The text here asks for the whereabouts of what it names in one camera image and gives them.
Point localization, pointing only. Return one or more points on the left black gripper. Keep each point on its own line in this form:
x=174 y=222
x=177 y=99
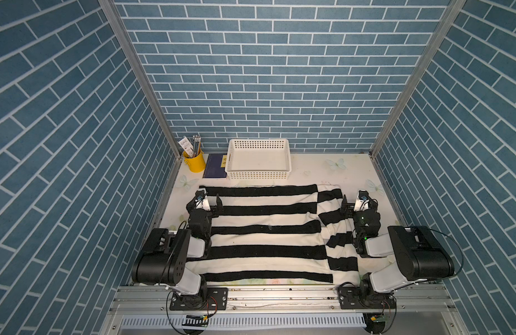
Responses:
x=214 y=212

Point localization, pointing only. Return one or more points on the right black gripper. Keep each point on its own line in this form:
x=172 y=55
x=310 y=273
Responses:
x=349 y=207

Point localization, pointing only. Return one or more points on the black white striped pillowcase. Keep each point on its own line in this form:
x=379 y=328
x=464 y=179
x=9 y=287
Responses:
x=279 y=234

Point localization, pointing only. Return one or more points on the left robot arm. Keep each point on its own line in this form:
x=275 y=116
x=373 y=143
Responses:
x=162 y=259

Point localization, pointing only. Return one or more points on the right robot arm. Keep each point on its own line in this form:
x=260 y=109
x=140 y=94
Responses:
x=419 y=257

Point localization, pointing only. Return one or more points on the floral table mat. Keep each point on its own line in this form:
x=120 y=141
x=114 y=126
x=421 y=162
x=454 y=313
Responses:
x=351 y=172

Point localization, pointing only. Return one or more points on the dark blue notebook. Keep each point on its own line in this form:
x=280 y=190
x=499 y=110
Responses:
x=215 y=166

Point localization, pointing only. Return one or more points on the yellow pen cup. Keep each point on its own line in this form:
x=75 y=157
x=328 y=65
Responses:
x=195 y=164

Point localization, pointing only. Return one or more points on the pens in cup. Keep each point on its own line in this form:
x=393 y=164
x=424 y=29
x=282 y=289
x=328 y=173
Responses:
x=196 y=145

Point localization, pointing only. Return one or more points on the white plastic basket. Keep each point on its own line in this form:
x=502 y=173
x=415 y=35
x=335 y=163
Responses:
x=258 y=159

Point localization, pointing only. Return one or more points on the white paper tag in cup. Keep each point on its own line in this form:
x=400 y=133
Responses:
x=187 y=146

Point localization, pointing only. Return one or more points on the white vent grille strip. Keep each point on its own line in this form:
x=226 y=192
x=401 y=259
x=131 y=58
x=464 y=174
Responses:
x=236 y=322

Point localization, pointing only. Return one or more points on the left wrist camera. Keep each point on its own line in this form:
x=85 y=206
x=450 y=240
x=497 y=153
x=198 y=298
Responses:
x=201 y=201

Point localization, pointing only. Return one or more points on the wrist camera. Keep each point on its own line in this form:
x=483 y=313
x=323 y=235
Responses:
x=201 y=201
x=362 y=199

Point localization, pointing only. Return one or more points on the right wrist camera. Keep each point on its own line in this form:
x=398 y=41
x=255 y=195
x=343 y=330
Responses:
x=362 y=199

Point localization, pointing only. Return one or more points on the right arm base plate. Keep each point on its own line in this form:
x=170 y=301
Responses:
x=351 y=297

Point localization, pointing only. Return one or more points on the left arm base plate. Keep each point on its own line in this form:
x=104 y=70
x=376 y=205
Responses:
x=213 y=299

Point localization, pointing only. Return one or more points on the aluminium front rail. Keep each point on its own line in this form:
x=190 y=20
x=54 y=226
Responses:
x=426 y=297

